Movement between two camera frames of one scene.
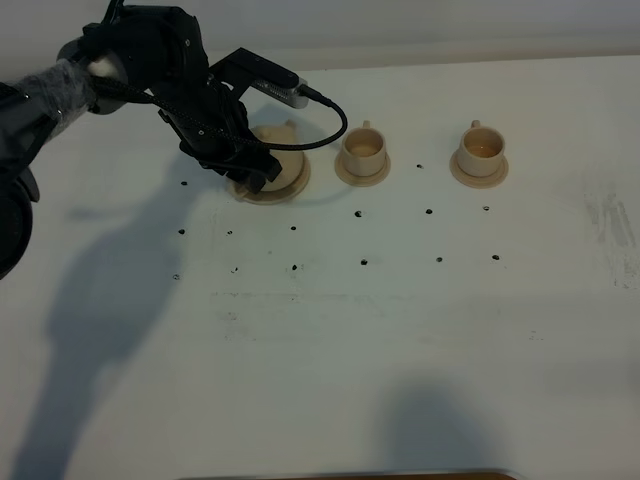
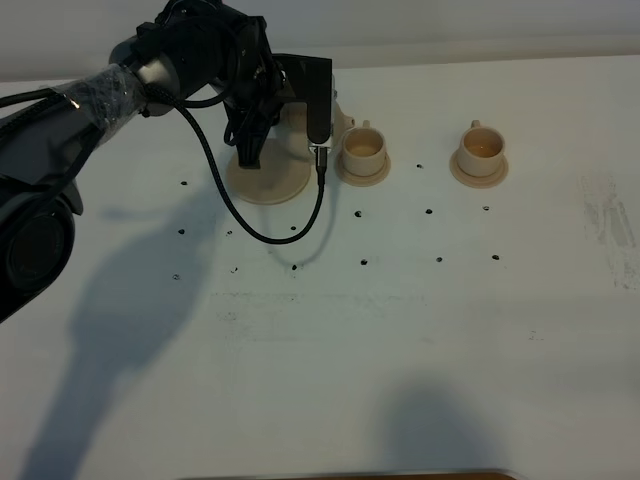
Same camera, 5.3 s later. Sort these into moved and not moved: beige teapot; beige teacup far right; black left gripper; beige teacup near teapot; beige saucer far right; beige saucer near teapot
Moved: black left gripper; beige teapot
Not moved: beige teacup near teapot; beige saucer near teapot; beige saucer far right; beige teacup far right
